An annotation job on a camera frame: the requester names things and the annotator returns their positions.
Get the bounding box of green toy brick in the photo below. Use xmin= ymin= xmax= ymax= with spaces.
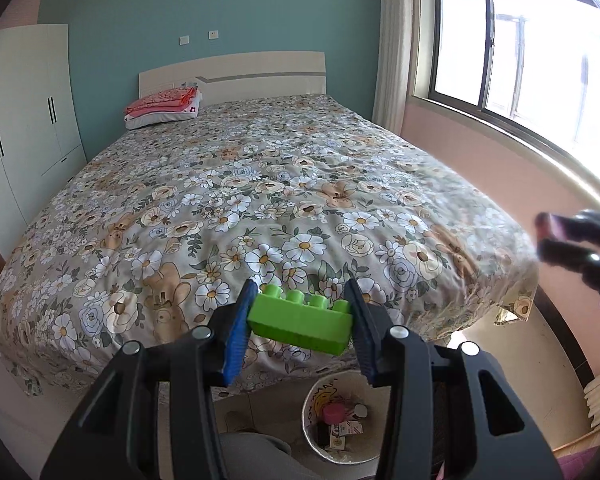
xmin=246 ymin=284 xmax=354 ymax=357

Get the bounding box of cream curtain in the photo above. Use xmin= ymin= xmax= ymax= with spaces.
xmin=371 ymin=0 xmax=422 ymax=137

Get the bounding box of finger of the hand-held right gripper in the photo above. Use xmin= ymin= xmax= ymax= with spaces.
xmin=537 ymin=239 xmax=600 ymax=268
xmin=572 ymin=210 xmax=600 ymax=248

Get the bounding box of person's grey trouser leg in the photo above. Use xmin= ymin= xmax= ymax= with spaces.
xmin=220 ymin=432 xmax=308 ymax=480

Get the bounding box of pink folded cloth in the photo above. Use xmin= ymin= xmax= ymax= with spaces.
xmin=124 ymin=86 xmax=203 ymax=116

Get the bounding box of window with dark frame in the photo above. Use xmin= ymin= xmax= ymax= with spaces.
xmin=412 ymin=0 xmax=600 ymax=198

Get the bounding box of white smiley waste bin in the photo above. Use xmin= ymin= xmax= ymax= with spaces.
xmin=301 ymin=374 xmax=396 ymax=465

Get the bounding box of bed with floral cover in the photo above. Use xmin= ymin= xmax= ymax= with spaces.
xmin=0 ymin=92 xmax=541 ymax=397

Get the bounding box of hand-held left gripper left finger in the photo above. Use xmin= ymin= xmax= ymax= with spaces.
xmin=40 ymin=278 xmax=258 ymax=480

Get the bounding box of pink fuzzy cloth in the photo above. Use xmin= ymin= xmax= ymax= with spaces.
xmin=555 ymin=451 xmax=600 ymax=480

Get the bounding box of white ribbed object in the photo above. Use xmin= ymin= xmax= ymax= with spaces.
xmin=584 ymin=375 xmax=600 ymax=429

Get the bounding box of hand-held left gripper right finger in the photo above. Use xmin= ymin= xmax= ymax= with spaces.
xmin=343 ymin=277 xmax=563 ymax=480

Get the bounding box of white wardrobe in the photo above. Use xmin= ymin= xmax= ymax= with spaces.
xmin=0 ymin=24 xmax=88 ymax=261

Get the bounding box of cream bed headboard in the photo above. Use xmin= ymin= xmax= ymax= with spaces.
xmin=138 ymin=51 xmax=327 ymax=109

